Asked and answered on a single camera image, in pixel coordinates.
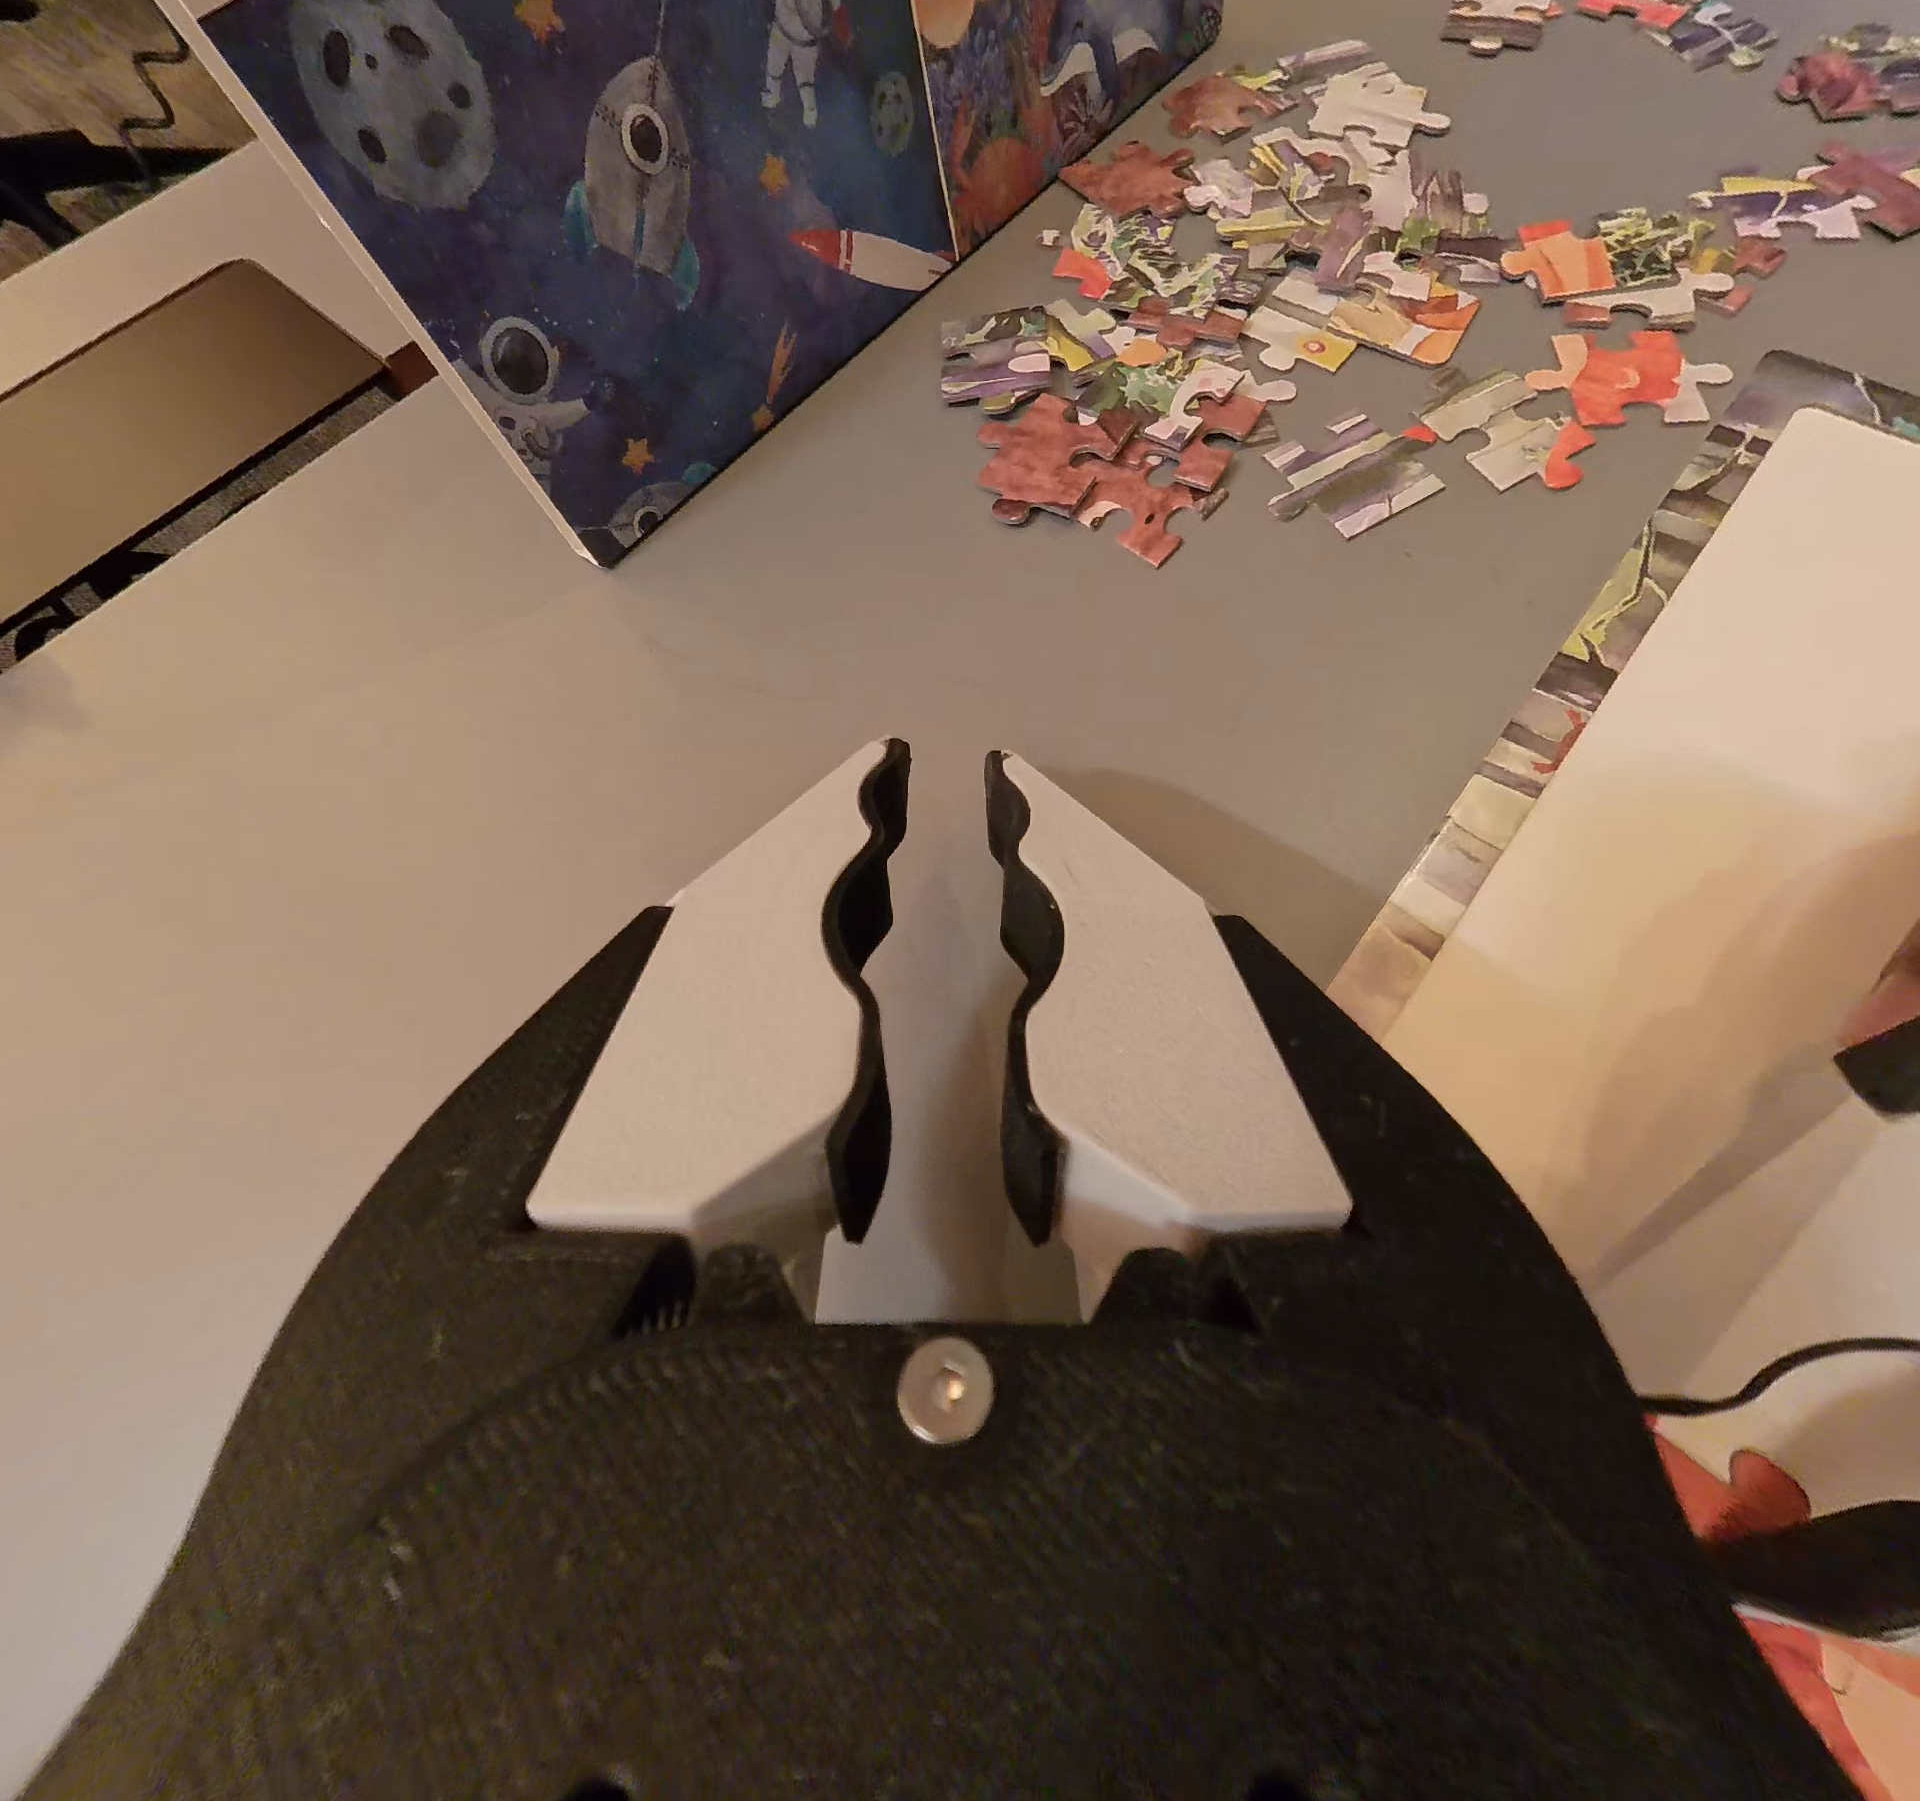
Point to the puzzle tray with painted border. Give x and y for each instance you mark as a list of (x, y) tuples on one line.
[(1651, 812)]

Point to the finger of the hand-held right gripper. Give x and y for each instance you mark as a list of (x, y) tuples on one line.
[(1831, 1584), (1888, 1066)]

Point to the pile of loose puzzle pieces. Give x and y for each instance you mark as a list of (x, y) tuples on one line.
[(1064, 466)]

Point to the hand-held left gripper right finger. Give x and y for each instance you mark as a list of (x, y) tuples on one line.
[(1179, 1082)]

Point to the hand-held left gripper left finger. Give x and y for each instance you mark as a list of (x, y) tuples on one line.
[(706, 1066)]

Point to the white side table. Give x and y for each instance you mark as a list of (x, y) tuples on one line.
[(122, 242)]

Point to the space and ocean print box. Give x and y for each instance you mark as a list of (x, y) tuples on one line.
[(569, 210)]

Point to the black stand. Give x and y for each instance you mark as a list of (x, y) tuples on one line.
[(60, 181)]

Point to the red orange joined puzzle section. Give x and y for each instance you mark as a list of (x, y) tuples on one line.
[(1852, 1704)]

